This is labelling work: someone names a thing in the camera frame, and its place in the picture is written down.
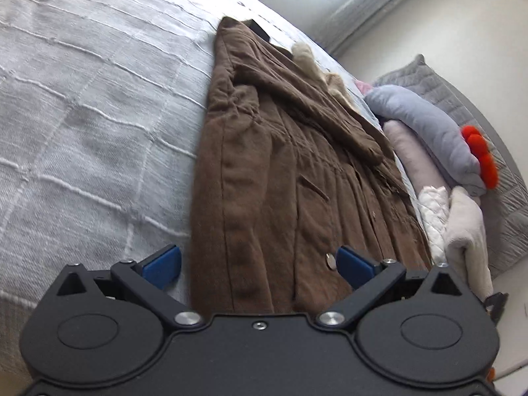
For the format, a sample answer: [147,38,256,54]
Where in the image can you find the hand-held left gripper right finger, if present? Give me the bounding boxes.
[315,246,473,328]

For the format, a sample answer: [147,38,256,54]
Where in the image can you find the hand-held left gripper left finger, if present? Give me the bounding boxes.
[55,244,205,328]

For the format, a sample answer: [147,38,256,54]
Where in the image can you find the brown coat with fleece collar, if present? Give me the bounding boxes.
[187,16,434,316]

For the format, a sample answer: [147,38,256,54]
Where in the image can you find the cream folded blanket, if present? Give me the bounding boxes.
[443,185,495,302]

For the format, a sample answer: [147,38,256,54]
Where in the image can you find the pale pink pillow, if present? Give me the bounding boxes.
[383,120,448,192]

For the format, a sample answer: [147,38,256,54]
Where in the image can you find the light blue pillow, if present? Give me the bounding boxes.
[364,85,487,197]

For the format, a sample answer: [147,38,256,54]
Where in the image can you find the red pom-pom toy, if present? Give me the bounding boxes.
[461,126,501,188]

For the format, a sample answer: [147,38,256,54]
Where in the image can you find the bed with grey bedspread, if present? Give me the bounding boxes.
[0,0,425,380]

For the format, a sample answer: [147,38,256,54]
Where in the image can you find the grey quilted pillow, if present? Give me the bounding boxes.
[371,53,528,275]

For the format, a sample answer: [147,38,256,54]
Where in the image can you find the grey curtain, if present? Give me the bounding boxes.
[317,0,444,56]

